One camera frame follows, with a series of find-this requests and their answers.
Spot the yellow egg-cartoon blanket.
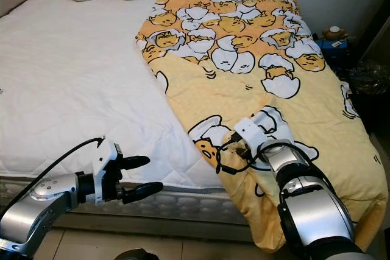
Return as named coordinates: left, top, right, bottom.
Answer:
left=135, top=0, right=388, bottom=253

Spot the small bear toy blue box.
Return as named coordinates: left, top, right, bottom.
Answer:
left=322, top=26, right=351, bottom=54

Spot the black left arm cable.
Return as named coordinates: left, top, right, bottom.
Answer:
left=0, top=137, right=103, bottom=212

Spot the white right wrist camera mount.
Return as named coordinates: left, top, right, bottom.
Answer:
left=233, top=116, right=270, bottom=151

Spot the dark wardrobe sliding door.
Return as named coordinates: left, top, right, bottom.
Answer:
left=360, top=0, right=390, bottom=66

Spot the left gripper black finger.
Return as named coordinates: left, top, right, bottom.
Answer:
left=119, top=155, right=152, bottom=171
left=121, top=181, right=163, bottom=205

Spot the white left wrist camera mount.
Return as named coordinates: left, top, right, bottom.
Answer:
left=91, top=137, right=121, bottom=205

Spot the white quilted mattress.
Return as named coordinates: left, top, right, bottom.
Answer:
left=0, top=0, right=372, bottom=224

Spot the black bedside table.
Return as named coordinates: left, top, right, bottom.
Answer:
left=320, top=35, right=390, bottom=121

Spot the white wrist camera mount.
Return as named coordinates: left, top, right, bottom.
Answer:
left=91, top=137, right=121, bottom=205
left=233, top=116, right=270, bottom=151

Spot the crumpled clear plastic bag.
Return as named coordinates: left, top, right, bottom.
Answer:
left=344, top=59, right=390, bottom=96

